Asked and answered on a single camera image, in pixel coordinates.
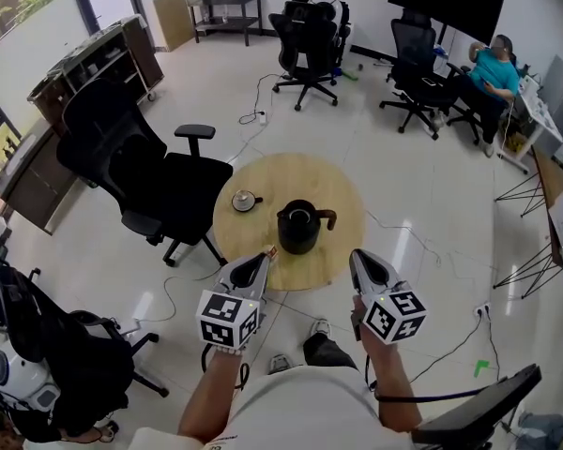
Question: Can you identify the black mesh office chair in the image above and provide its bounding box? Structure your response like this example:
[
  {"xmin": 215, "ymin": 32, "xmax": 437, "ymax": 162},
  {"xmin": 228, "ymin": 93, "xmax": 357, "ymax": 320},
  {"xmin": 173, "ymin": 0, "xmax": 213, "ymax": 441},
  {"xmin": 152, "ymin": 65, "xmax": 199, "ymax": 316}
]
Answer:
[
  {"xmin": 267, "ymin": 0, "xmax": 353, "ymax": 112},
  {"xmin": 378, "ymin": 16, "xmax": 465, "ymax": 141}
]

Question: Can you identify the round wooden table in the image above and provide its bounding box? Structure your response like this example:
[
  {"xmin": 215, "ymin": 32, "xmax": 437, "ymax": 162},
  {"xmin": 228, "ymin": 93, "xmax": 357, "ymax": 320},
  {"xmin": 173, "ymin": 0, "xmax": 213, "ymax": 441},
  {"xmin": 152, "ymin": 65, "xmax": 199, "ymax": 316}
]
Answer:
[{"xmin": 213, "ymin": 152, "xmax": 367, "ymax": 293}]

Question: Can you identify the black floor power cable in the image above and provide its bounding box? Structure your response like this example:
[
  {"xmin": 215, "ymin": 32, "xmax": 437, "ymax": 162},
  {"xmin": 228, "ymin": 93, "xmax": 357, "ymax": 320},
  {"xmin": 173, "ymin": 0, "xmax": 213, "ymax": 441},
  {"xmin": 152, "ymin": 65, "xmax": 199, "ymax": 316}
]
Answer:
[{"xmin": 407, "ymin": 314, "xmax": 503, "ymax": 386}]

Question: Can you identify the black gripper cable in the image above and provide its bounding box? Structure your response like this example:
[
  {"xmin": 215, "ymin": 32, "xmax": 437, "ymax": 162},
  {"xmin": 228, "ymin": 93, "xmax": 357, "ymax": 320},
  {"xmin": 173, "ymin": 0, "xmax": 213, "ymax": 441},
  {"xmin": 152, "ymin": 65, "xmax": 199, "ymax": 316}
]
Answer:
[
  {"xmin": 364, "ymin": 353, "xmax": 484, "ymax": 403},
  {"xmin": 201, "ymin": 344, "xmax": 251, "ymax": 391}
]

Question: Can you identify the thin white floor cable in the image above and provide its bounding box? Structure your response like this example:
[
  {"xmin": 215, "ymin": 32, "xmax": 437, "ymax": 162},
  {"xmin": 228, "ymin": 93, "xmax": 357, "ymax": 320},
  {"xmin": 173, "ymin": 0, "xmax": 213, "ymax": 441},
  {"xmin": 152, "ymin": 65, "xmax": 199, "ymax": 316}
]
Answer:
[{"xmin": 364, "ymin": 209, "xmax": 498, "ymax": 271}]

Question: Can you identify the large black office chair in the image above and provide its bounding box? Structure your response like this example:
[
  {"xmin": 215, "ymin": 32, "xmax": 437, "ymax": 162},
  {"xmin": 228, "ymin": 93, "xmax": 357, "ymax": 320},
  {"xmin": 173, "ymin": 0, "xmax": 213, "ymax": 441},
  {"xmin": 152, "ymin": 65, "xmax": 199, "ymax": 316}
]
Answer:
[{"xmin": 55, "ymin": 78, "xmax": 235, "ymax": 267}]

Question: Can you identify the black flat panel device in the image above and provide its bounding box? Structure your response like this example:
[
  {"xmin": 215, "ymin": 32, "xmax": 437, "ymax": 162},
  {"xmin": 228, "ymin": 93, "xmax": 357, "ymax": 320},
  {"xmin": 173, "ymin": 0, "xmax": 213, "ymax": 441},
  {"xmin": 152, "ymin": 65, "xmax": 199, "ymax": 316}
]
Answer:
[{"xmin": 411, "ymin": 363, "xmax": 543, "ymax": 450}]

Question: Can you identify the black chair with clothing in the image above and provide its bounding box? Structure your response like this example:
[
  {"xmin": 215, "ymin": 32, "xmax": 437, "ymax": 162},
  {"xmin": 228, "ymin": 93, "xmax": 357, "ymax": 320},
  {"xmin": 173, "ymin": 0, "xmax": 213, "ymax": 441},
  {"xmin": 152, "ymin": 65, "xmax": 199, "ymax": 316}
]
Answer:
[{"xmin": 0, "ymin": 250, "xmax": 170, "ymax": 440}]

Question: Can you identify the person's left forearm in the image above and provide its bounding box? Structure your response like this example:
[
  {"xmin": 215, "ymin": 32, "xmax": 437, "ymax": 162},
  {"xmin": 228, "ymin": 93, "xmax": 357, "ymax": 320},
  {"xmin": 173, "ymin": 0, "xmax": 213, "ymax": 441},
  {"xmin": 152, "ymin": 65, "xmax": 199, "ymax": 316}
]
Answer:
[{"xmin": 177, "ymin": 349, "xmax": 245, "ymax": 444}]

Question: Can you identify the low dark wooden cabinet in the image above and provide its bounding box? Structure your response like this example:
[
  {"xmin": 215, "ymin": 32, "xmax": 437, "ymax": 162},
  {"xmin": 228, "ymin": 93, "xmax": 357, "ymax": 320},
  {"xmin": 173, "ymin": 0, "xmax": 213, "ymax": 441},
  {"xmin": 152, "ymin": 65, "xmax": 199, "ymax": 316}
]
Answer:
[{"xmin": 0, "ymin": 118, "xmax": 79, "ymax": 236}]

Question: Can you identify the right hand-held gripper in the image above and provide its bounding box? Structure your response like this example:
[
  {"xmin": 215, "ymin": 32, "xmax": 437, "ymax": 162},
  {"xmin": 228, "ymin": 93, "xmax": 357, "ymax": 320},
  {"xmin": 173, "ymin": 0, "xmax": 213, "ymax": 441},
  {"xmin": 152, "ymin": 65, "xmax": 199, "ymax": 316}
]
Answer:
[{"xmin": 348, "ymin": 248, "xmax": 428, "ymax": 345}]

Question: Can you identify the person's white shirt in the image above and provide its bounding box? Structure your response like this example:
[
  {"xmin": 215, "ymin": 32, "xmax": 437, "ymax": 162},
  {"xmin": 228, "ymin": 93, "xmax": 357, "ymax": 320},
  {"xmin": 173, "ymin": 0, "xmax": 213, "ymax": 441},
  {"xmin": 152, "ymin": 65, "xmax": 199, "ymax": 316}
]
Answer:
[{"xmin": 130, "ymin": 366, "xmax": 417, "ymax": 450}]

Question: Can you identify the dark open shelf cart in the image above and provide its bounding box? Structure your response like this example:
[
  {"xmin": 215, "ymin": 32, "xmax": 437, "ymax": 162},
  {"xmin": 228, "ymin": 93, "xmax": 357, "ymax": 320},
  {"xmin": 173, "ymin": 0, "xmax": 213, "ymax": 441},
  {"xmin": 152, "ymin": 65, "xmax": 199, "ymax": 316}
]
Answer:
[{"xmin": 26, "ymin": 14, "xmax": 165, "ymax": 135}]

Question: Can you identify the person's black trouser leg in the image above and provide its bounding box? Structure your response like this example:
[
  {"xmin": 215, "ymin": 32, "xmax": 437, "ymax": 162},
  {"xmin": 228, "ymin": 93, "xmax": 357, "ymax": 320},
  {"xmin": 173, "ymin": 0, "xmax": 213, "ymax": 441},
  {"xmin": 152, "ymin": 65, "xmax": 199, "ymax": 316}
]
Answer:
[{"xmin": 303, "ymin": 333, "xmax": 360, "ymax": 372}]

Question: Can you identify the white round-faced machine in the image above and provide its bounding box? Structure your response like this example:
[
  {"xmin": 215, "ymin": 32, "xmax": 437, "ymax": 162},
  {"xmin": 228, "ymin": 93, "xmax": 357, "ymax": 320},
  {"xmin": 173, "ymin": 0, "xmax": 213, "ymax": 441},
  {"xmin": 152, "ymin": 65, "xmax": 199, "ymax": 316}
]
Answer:
[{"xmin": 0, "ymin": 344, "xmax": 61, "ymax": 412}]

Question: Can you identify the white desk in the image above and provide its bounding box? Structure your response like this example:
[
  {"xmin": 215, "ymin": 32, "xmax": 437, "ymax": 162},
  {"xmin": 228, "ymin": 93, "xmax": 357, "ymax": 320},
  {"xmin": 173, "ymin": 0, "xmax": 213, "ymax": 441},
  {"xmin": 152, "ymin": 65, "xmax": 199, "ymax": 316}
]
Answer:
[{"xmin": 496, "ymin": 75, "xmax": 563, "ymax": 175}]

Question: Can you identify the person's right forearm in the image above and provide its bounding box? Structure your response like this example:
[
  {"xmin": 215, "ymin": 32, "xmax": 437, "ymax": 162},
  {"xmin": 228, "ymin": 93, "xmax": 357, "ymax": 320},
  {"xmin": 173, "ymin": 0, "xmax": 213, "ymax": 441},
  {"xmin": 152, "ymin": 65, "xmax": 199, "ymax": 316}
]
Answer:
[{"xmin": 356, "ymin": 330, "xmax": 423, "ymax": 433}]

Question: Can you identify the wire-leg dark side table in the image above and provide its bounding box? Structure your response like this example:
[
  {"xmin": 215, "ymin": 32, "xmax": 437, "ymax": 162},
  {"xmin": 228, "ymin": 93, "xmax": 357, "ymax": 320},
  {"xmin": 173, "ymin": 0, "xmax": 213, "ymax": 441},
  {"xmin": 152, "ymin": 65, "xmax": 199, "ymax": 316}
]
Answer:
[{"xmin": 492, "ymin": 145, "xmax": 563, "ymax": 299}]

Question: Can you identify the brown cardboard panel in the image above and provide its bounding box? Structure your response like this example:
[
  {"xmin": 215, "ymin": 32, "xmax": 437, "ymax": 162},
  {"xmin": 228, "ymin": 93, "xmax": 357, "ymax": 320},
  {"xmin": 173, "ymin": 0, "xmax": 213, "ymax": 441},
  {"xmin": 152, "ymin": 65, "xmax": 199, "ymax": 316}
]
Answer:
[{"xmin": 152, "ymin": 0, "xmax": 196, "ymax": 53}]

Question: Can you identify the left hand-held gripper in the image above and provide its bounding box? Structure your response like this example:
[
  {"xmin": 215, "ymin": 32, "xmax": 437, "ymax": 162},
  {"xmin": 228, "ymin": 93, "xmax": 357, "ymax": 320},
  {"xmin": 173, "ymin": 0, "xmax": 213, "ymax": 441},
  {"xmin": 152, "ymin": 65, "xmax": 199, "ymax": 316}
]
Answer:
[{"xmin": 195, "ymin": 252, "xmax": 272, "ymax": 350}]

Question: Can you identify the black kettle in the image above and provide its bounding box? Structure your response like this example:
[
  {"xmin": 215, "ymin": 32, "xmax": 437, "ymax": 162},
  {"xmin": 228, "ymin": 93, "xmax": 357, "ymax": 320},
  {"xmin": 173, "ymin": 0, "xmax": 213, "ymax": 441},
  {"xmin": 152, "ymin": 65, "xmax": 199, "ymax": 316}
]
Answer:
[{"xmin": 276, "ymin": 199, "xmax": 338, "ymax": 256}]

